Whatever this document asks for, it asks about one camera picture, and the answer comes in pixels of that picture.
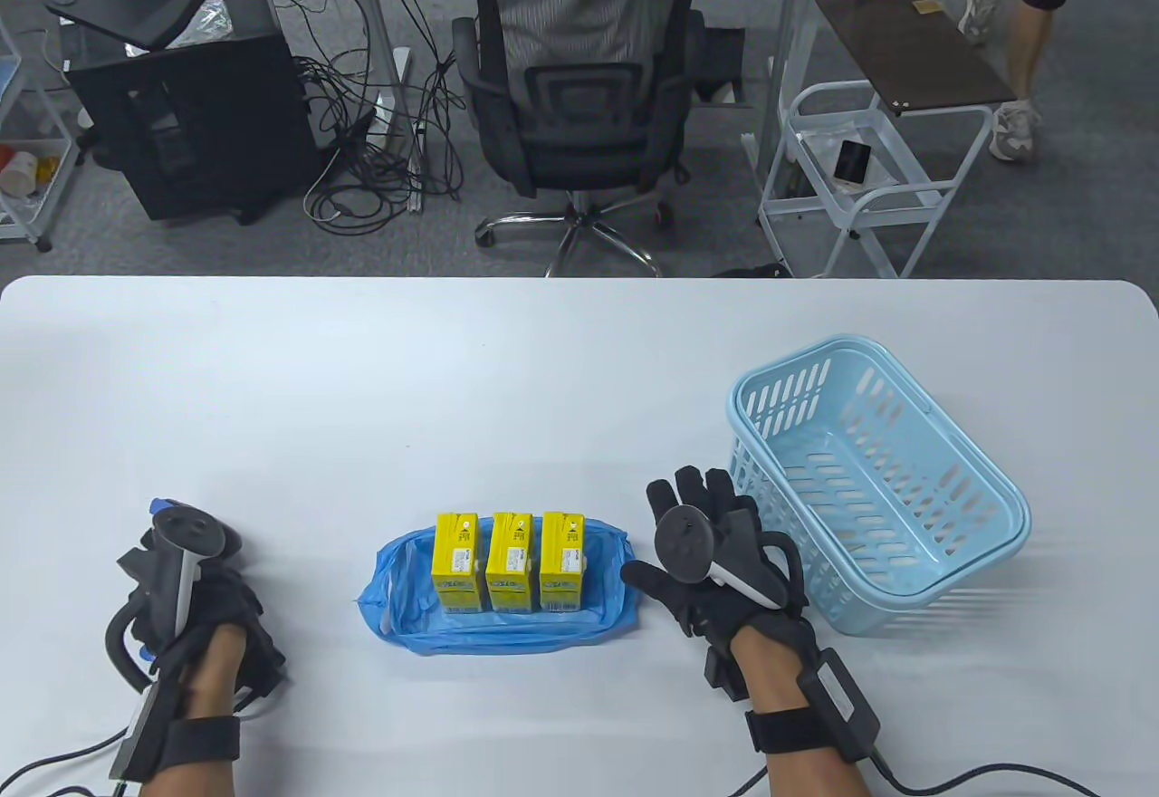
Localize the person's left hand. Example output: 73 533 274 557
116 525 289 718

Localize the person's right hand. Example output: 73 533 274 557
620 468 816 667

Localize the yellow chrysanthemum tea package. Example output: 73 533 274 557
539 511 588 613
485 512 536 613
432 512 480 613

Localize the blue plastic bag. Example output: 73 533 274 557
353 516 639 656

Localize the black white handheld controller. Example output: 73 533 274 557
104 507 244 696
654 504 807 619

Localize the black wrist sensor box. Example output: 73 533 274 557
109 679 193 784
797 648 881 762

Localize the light blue plastic basket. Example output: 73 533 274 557
724 335 1031 638

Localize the white metal cart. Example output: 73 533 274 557
757 80 995 280

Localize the black mesh office chair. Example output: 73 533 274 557
450 0 709 279

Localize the black bag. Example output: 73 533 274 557
688 9 751 110

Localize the white desk leg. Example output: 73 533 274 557
349 0 426 216
742 0 811 191

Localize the black computer tower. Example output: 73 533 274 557
68 0 327 226

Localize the dark brown board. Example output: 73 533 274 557
815 0 1018 117

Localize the clear plastic bag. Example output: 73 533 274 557
172 0 235 51

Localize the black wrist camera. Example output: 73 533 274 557
234 643 291 718
704 648 749 700

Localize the black wrist strap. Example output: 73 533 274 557
744 708 838 754
136 717 242 784

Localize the black scanner cable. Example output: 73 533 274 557
0 729 132 784

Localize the white wire cart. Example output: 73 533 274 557
0 18 82 253

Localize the tangle of black cables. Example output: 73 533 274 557
294 0 472 232

